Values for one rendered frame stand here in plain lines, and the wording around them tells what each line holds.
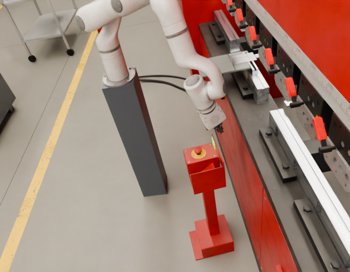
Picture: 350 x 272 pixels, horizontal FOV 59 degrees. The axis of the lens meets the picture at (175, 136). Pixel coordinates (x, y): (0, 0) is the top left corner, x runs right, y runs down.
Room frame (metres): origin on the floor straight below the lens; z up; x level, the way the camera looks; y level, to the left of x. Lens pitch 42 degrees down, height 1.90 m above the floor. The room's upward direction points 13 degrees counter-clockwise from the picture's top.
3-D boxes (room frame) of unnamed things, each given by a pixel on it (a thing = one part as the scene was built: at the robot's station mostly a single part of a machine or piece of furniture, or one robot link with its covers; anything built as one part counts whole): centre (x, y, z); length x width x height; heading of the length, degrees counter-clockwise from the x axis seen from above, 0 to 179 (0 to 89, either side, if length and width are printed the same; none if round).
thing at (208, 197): (1.02, -0.11, 0.39); 0.06 x 0.06 x 0.54; 2
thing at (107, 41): (1.59, 0.21, 1.30); 0.19 x 0.12 x 0.24; 126
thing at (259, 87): (1.42, -0.48, 0.92); 0.39 x 0.06 x 0.10; 178
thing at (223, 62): (1.48, -0.33, 1.00); 0.26 x 0.18 x 0.01; 88
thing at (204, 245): (1.02, -0.08, 0.06); 0.25 x 0.20 x 0.12; 92
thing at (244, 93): (1.43, -0.42, 0.89); 0.30 x 0.05 x 0.03; 178
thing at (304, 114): (0.70, -0.45, 1.26); 0.15 x 0.09 x 0.17; 178
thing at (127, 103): (1.57, 0.23, 0.50); 0.18 x 0.18 x 1.00; 83
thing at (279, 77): (0.90, -0.46, 1.26); 0.15 x 0.09 x 0.17; 178
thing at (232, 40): (2.02, -0.50, 0.92); 0.50 x 0.06 x 0.10; 178
